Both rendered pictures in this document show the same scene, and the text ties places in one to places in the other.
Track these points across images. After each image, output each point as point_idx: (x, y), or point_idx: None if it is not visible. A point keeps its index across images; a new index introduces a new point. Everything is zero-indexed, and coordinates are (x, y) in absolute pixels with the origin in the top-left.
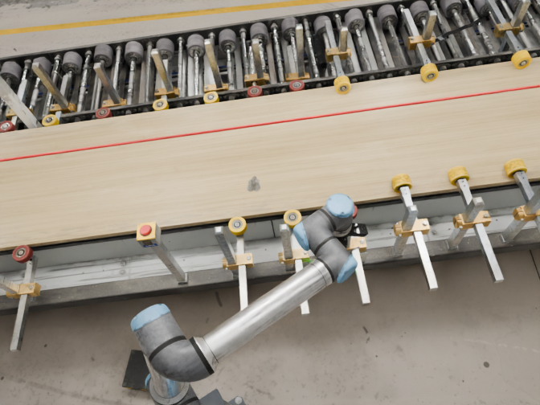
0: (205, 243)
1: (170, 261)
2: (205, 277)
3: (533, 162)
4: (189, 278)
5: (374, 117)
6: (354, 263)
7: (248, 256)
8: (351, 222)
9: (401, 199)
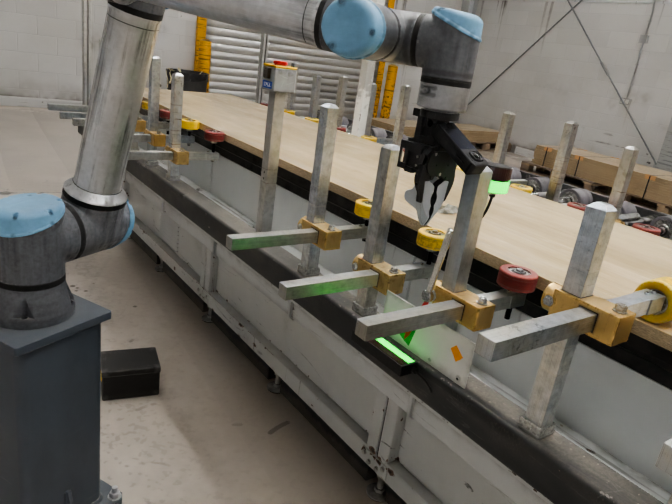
0: (331, 261)
1: (268, 159)
2: (278, 253)
3: None
4: None
5: None
6: (366, 5)
7: (332, 225)
8: (453, 77)
9: (642, 357)
